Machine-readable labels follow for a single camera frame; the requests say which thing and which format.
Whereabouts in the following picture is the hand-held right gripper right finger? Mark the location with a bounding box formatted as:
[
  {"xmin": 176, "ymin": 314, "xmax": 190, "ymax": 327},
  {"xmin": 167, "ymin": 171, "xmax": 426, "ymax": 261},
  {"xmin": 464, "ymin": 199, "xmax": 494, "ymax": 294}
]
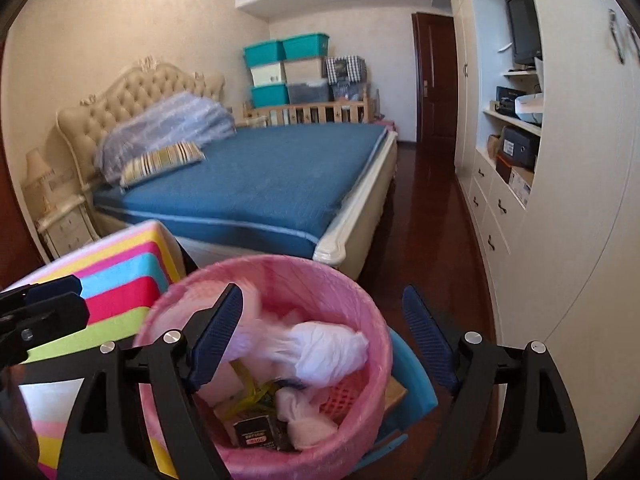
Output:
[{"xmin": 401, "ymin": 285, "xmax": 587, "ymax": 480}]

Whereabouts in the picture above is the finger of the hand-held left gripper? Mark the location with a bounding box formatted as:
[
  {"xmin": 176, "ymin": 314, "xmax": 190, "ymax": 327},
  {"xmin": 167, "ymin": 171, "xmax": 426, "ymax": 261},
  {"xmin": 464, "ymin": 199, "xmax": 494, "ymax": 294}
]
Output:
[
  {"xmin": 0, "ymin": 276, "xmax": 83, "ymax": 316},
  {"xmin": 0, "ymin": 294, "xmax": 91, "ymax": 366}
]

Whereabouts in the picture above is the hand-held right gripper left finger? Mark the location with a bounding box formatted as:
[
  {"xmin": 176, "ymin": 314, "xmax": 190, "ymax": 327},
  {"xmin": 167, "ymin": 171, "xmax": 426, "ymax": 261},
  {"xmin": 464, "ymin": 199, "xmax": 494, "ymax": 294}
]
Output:
[{"xmin": 57, "ymin": 282, "xmax": 245, "ymax": 480}]

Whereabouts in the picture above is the yellow green wrapper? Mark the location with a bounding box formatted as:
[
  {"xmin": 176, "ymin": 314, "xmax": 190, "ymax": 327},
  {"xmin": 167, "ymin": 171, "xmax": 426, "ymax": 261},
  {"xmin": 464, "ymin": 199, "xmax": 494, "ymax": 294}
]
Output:
[{"xmin": 230, "ymin": 360, "xmax": 281, "ymax": 411}]

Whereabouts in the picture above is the pink and orange foam net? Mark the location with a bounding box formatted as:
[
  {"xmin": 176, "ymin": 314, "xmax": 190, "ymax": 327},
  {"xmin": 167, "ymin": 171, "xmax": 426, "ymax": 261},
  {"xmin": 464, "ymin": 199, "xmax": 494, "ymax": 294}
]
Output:
[{"xmin": 320, "ymin": 375, "xmax": 371, "ymax": 413}]

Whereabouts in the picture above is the black cardboard box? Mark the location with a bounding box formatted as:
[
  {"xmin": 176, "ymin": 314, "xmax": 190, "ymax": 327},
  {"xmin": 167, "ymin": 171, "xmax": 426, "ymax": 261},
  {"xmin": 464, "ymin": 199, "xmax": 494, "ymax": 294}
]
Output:
[{"xmin": 233, "ymin": 414, "xmax": 293, "ymax": 453}]

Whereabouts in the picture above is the white plastic bag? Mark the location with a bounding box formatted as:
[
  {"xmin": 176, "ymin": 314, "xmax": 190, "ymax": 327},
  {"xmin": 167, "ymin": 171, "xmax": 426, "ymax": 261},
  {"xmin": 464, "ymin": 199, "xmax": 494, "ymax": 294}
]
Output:
[{"xmin": 227, "ymin": 285, "xmax": 370, "ymax": 388}]

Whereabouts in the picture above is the pink lined trash bin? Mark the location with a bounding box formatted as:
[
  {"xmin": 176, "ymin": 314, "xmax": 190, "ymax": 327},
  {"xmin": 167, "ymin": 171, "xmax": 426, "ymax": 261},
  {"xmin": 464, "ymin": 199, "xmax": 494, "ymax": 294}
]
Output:
[{"xmin": 132, "ymin": 255, "xmax": 393, "ymax": 480}]

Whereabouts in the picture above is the teal plastic stool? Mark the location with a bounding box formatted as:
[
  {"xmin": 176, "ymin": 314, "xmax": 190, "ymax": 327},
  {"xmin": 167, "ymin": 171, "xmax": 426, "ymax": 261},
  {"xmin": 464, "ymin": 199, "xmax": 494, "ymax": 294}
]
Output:
[{"xmin": 350, "ymin": 330, "xmax": 438, "ymax": 471}]

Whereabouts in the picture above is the cream nightstand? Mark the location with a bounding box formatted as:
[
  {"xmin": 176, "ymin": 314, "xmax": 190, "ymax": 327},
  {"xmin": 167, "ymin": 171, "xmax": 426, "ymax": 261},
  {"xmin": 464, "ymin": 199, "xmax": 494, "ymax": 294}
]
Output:
[{"xmin": 36, "ymin": 192, "xmax": 101, "ymax": 261}]

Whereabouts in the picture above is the rainbow striped tablecloth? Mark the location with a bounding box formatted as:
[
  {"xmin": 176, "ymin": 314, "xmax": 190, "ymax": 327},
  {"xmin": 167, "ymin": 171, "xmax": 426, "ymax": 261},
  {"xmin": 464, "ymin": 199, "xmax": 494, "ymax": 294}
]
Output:
[{"xmin": 0, "ymin": 220, "xmax": 188, "ymax": 480}]

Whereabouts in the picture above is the cream table lamp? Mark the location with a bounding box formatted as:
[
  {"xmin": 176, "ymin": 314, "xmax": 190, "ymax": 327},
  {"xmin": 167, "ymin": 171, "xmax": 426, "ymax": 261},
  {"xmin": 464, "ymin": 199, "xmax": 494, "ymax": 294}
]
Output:
[{"xmin": 22, "ymin": 147, "xmax": 56, "ymax": 206}]

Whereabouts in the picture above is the pale knotted plastic bag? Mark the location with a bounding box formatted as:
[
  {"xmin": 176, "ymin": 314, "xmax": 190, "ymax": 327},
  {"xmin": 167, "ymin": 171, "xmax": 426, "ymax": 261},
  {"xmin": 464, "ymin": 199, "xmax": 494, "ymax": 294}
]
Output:
[{"xmin": 275, "ymin": 387, "xmax": 339, "ymax": 452}]

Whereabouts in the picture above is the gold striped pillow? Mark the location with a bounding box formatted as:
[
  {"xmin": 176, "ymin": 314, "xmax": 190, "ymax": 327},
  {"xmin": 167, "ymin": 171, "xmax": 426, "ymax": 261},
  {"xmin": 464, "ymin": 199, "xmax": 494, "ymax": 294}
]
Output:
[{"xmin": 119, "ymin": 141, "xmax": 207, "ymax": 188}]

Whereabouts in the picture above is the bed with tufted headboard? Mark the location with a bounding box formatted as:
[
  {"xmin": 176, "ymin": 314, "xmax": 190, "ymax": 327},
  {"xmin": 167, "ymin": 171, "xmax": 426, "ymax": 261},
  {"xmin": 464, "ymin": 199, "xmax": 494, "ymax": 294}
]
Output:
[{"xmin": 56, "ymin": 55, "xmax": 399, "ymax": 281}]

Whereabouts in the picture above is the cardboard box with label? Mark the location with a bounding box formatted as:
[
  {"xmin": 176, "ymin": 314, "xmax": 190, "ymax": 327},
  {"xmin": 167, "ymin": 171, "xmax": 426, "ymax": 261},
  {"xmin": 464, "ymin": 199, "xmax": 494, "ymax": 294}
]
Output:
[{"xmin": 507, "ymin": 165, "xmax": 535, "ymax": 206}]

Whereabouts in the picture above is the white built-in cabinet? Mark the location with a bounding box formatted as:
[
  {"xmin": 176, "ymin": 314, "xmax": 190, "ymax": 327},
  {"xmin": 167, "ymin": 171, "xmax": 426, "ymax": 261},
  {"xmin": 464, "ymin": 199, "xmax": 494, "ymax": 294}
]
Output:
[{"xmin": 446, "ymin": 0, "xmax": 640, "ymax": 480}]

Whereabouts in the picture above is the grey patterned duvet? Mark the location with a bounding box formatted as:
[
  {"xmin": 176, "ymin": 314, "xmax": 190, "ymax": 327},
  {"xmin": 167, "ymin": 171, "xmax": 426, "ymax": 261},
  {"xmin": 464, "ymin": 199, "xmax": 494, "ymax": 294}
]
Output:
[{"xmin": 95, "ymin": 91, "xmax": 237, "ymax": 186}]

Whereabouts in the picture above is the black safe box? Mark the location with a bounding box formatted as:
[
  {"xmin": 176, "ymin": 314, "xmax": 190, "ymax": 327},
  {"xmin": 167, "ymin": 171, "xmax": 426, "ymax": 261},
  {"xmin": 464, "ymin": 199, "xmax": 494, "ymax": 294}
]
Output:
[{"xmin": 500, "ymin": 125, "xmax": 541, "ymax": 171}]

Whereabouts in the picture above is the teal storage box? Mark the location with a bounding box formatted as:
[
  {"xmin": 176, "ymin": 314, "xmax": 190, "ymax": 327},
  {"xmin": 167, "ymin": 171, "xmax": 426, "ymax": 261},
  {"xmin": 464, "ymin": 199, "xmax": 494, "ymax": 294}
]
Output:
[
  {"xmin": 250, "ymin": 83, "xmax": 291, "ymax": 108},
  {"xmin": 243, "ymin": 40, "xmax": 287, "ymax": 68},
  {"xmin": 282, "ymin": 33, "xmax": 331, "ymax": 61}
]

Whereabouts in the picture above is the white printer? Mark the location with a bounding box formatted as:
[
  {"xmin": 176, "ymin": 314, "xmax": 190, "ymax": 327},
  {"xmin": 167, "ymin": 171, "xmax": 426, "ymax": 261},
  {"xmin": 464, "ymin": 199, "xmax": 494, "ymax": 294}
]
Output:
[{"xmin": 515, "ymin": 92, "xmax": 545, "ymax": 126}]

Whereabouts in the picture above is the dark brown door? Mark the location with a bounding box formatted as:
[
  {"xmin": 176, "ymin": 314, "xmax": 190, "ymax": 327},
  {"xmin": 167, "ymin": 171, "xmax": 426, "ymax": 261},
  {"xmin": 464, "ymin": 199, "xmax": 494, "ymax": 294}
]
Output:
[{"xmin": 411, "ymin": 11, "xmax": 458, "ymax": 145}]

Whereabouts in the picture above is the dark fabric bag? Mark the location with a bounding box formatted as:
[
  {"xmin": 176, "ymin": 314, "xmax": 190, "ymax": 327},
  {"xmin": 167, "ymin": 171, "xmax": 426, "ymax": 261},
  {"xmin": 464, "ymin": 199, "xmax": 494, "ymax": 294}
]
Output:
[{"xmin": 330, "ymin": 80, "xmax": 366, "ymax": 103}]

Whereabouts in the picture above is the clear grey storage box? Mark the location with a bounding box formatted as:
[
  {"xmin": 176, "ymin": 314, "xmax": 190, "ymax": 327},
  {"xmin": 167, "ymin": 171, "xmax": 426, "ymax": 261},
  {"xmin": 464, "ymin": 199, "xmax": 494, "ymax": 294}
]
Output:
[{"xmin": 286, "ymin": 81, "xmax": 331, "ymax": 105}]

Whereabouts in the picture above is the white storage box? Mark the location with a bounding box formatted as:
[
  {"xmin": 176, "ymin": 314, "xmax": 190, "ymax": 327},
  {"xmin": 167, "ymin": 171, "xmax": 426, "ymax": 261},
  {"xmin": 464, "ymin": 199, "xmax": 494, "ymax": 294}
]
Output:
[{"xmin": 250, "ymin": 63, "xmax": 287, "ymax": 88}]

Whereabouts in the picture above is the beige storage box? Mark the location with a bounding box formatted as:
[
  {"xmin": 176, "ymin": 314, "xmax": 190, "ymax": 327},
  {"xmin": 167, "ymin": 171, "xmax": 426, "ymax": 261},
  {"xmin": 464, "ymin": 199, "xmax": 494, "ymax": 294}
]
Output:
[{"xmin": 284, "ymin": 57, "xmax": 328, "ymax": 83}]

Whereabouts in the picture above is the black white checkered bag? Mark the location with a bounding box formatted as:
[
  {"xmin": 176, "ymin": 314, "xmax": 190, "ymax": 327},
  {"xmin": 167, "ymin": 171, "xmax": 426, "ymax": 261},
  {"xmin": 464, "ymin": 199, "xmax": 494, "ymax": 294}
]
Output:
[{"xmin": 324, "ymin": 55, "xmax": 366, "ymax": 83}]

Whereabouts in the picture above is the black television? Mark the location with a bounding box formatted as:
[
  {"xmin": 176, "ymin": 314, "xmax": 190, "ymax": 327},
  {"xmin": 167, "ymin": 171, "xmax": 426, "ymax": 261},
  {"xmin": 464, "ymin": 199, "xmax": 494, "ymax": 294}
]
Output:
[{"xmin": 505, "ymin": 0, "xmax": 543, "ymax": 67}]

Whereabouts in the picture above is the wooden crib rail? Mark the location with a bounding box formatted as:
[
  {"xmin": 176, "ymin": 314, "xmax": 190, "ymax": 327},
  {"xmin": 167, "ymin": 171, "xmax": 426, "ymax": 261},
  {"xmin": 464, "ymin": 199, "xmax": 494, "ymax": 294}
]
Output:
[{"xmin": 242, "ymin": 87, "xmax": 376, "ymax": 128}]

